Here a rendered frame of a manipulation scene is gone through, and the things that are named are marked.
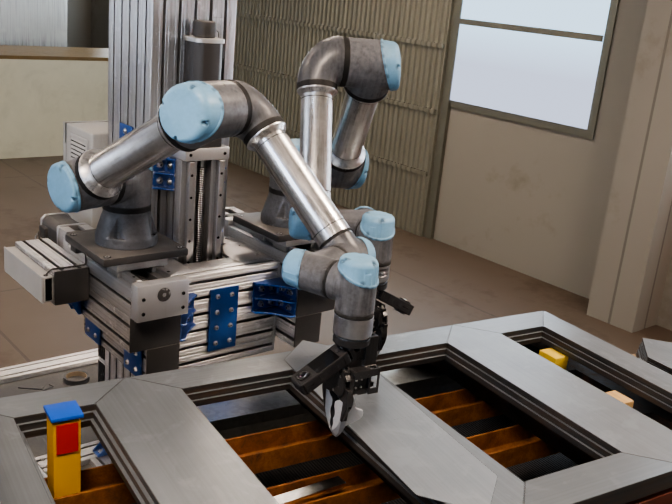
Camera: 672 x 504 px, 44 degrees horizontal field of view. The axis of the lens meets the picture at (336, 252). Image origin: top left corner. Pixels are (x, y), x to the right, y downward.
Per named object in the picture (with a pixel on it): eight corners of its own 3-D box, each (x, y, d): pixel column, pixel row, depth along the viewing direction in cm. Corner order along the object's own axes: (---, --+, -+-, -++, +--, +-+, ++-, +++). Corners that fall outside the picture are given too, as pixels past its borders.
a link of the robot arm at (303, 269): (309, 276, 171) (355, 290, 165) (276, 289, 162) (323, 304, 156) (313, 239, 168) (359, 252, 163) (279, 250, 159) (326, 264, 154)
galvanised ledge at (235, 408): (538, 365, 255) (540, 356, 254) (116, 452, 188) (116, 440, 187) (494, 339, 271) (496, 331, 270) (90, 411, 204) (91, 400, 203)
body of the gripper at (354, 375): (378, 396, 162) (385, 339, 158) (340, 404, 157) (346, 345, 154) (357, 379, 168) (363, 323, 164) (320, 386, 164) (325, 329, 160)
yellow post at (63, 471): (80, 508, 162) (80, 420, 157) (54, 515, 160) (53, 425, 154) (73, 494, 166) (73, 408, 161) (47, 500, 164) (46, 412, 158)
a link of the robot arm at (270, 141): (234, 100, 186) (355, 283, 178) (200, 103, 178) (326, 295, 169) (264, 66, 180) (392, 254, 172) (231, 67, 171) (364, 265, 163)
